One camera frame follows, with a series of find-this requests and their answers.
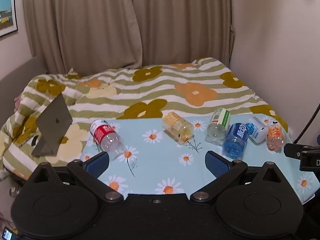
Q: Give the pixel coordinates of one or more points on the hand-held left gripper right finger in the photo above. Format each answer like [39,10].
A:
[216,165]

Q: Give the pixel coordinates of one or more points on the small black screen device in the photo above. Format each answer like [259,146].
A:
[9,233]

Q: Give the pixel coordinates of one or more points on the yellow plastic bottle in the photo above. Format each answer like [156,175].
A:
[176,126]

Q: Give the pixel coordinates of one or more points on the red label plastic bottle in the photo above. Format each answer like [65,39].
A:
[105,136]

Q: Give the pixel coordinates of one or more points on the striped floral blanket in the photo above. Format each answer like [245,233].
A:
[175,80]

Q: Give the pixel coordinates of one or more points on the blue plastic bottle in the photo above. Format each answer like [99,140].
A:
[236,140]

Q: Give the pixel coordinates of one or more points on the framed wall picture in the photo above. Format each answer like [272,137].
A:
[6,13]

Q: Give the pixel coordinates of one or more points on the grey laptop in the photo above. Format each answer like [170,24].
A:
[53,121]

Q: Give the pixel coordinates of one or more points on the light blue daisy cloth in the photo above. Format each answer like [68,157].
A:
[155,160]

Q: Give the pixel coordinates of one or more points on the beige curtain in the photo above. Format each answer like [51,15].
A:
[82,22]
[182,20]

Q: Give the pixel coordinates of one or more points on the small white blue-label bottle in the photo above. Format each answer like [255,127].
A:
[256,130]

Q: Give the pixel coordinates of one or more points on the orange plastic bottle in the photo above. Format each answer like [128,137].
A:
[275,136]

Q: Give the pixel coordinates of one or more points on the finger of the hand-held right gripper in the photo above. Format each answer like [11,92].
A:
[292,150]

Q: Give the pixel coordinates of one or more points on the green label plastic bottle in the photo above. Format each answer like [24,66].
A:
[218,125]

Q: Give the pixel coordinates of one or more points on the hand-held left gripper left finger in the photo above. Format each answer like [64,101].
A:
[98,164]

